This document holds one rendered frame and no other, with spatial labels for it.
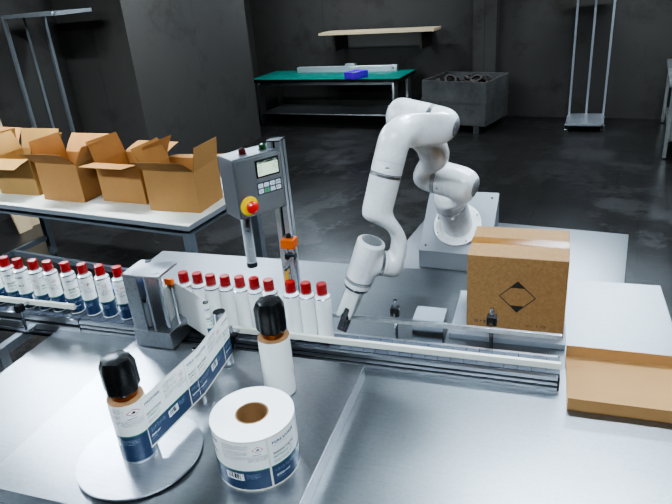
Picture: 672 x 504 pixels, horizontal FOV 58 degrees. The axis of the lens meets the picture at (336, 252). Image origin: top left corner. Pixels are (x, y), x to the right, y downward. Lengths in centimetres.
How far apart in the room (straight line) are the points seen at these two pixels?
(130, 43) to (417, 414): 551
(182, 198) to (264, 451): 232
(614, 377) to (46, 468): 155
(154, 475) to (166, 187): 225
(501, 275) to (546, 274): 13
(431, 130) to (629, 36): 691
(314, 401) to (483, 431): 46
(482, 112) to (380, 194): 617
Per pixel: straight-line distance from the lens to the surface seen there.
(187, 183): 351
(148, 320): 208
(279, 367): 169
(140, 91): 674
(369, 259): 175
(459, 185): 211
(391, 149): 169
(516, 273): 195
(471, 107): 788
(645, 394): 191
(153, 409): 161
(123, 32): 670
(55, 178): 420
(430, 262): 250
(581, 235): 286
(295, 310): 194
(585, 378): 193
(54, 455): 180
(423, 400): 179
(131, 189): 387
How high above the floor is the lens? 195
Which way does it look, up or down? 24 degrees down
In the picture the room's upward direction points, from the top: 5 degrees counter-clockwise
